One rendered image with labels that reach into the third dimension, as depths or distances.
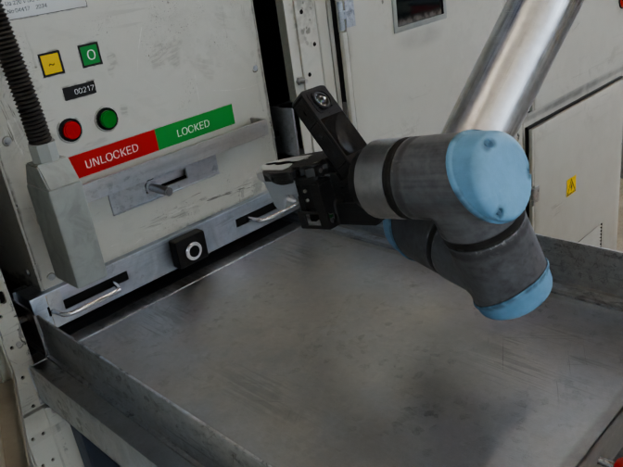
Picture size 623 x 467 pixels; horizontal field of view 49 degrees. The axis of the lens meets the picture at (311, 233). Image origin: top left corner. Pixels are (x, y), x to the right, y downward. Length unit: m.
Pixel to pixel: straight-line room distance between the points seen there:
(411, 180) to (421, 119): 0.82
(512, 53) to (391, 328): 0.39
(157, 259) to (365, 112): 0.51
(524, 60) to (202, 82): 0.54
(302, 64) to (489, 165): 0.66
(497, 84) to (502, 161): 0.20
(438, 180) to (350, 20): 0.69
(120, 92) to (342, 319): 0.48
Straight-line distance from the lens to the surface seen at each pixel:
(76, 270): 0.96
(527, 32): 0.88
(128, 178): 1.06
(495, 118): 0.85
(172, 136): 1.14
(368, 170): 0.73
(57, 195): 0.93
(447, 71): 1.57
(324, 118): 0.80
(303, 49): 1.26
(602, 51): 2.29
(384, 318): 0.97
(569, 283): 1.04
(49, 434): 1.12
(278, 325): 0.98
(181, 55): 1.14
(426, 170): 0.68
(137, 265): 1.13
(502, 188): 0.67
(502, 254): 0.71
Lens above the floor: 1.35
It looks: 23 degrees down
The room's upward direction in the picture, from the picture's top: 8 degrees counter-clockwise
